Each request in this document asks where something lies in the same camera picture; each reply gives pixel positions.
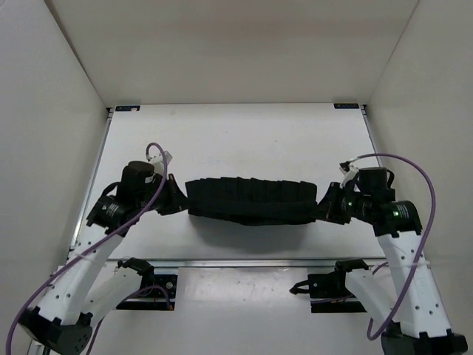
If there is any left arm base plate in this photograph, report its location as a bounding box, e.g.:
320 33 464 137
116 258 178 311

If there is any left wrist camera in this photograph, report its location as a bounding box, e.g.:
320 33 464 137
146 151 173 176

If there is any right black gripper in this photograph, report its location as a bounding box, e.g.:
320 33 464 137
309 182 370 224

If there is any blue corner label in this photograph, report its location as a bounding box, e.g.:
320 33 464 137
333 103 359 109
115 105 140 112

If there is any left blue corner label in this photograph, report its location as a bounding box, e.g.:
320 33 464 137
115 105 140 112

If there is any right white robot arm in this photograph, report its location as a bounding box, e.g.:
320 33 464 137
316 163 468 354

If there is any right blue corner label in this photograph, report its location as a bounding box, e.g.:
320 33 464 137
333 103 359 109

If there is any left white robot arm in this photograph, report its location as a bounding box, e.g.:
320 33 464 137
16 155 187 354

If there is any black pleated skirt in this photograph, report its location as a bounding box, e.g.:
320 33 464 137
186 177 317 226

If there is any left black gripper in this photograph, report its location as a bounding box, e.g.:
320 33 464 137
142 167 195 210

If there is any aluminium front rail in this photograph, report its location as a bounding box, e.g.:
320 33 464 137
103 258 389 269

